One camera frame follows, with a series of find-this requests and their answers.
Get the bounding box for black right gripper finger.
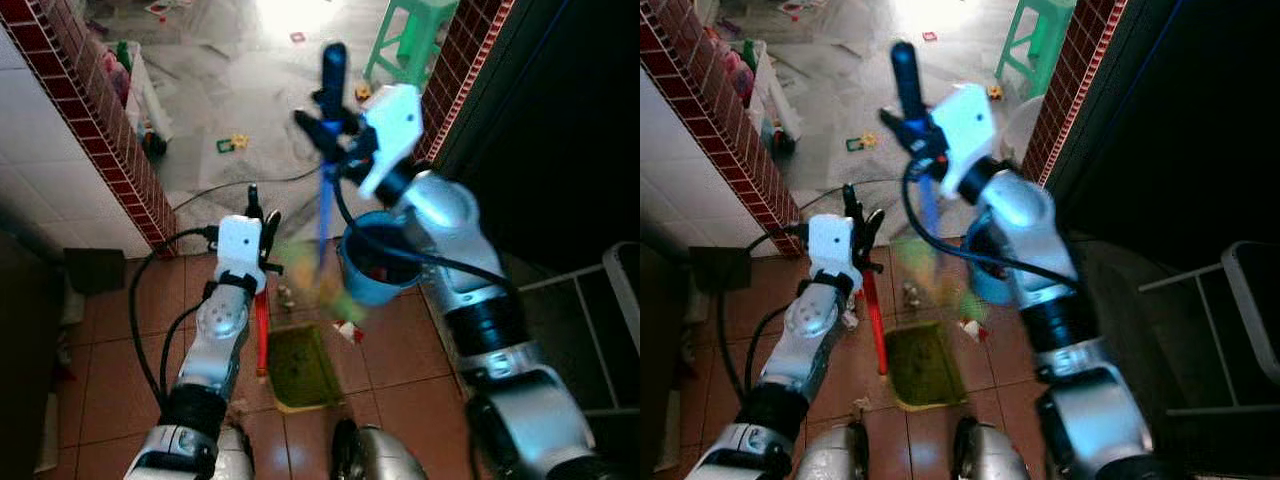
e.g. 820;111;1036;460
877;106;917;153
292;109;339;163

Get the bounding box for blue broom with green bristles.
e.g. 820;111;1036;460
888;42;993;323
274;42;373;323

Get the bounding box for blue plastic bucket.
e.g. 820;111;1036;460
338;208;425;308
963;222;1023;307

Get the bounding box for white cluttered shelf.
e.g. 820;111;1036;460
104;38;174;159
714;28;803;157

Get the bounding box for black box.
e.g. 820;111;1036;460
64;247;129;297
689;244;754;295

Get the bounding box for green plastic stool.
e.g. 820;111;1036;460
995;0;1078;99
363;0;462;93

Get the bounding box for silver left robot leg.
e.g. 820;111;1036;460
795;422;869;480
214;425;257;480

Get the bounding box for silver robot leg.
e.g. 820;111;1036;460
330;419;433;480
214;425;257;480
952;417;1033;480
795;422;869;480

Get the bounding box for silver right robot leg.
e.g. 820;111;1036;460
952;417;1033;480
330;419;433;480

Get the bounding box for grey metal rack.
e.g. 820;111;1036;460
518;240;641;417
1138;240;1280;417

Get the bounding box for black floor cable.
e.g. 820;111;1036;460
790;176;907;217
172;165;326;214

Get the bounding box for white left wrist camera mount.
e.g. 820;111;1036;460
216;214;267;293
807;214;858;292

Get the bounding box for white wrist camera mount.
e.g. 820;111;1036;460
807;214;858;292
357;84;423;199
216;214;267;293
930;83;999;197

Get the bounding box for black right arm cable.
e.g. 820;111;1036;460
330;150;521;301
900;158;1087;293

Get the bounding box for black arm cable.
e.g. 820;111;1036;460
330;150;521;301
127;225;221;407
900;158;1087;293
714;228;813;403

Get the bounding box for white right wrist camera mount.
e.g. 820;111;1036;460
930;83;999;197
357;84;423;199

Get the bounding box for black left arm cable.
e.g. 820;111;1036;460
127;225;221;407
714;228;813;403

